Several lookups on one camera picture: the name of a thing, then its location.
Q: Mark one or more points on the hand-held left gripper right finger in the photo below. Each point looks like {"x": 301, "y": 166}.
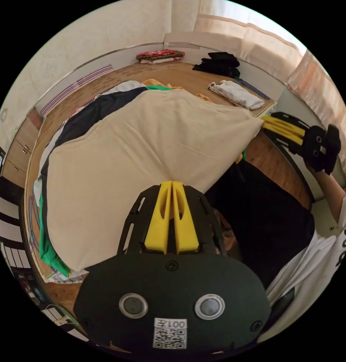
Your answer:
{"x": 185, "y": 226}

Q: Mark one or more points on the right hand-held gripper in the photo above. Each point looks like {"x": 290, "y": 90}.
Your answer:
{"x": 315, "y": 147}

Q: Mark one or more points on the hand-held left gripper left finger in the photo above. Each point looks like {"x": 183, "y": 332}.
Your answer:
{"x": 157, "y": 223}

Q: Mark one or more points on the beige short sleeve shirt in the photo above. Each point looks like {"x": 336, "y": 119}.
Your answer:
{"x": 133, "y": 158}

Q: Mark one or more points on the person's right forearm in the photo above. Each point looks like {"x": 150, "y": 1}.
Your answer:
{"x": 330, "y": 195}

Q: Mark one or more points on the white folded garment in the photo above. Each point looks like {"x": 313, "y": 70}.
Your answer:
{"x": 238, "y": 94}

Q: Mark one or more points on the person's body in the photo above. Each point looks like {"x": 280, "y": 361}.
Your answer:
{"x": 263, "y": 215}

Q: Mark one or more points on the beige sheer curtain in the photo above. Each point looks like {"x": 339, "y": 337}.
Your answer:
{"x": 274, "y": 39}

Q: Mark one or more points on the black pile of clothes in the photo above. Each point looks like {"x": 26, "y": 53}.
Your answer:
{"x": 219, "y": 64}

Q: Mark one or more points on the red patterned folded blanket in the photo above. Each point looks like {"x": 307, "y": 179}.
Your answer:
{"x": 159, "y": 55}

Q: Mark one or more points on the wooden cupboard with drawers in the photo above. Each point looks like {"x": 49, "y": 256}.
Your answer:
{"x": 18, "y": 148}

